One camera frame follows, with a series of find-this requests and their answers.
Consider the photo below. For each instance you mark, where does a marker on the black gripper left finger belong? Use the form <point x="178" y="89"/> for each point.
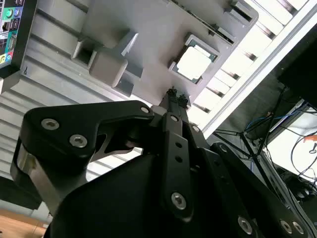
<point x="64" y="124"/>

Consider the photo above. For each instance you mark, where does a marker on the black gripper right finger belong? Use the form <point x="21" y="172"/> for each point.
<point x="223" y="178"/>

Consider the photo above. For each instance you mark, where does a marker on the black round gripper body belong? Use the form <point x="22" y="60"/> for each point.
<point x="119" y="203"/>

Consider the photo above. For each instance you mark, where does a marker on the silver square CPU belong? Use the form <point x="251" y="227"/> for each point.
<point x="195" y="63"/>

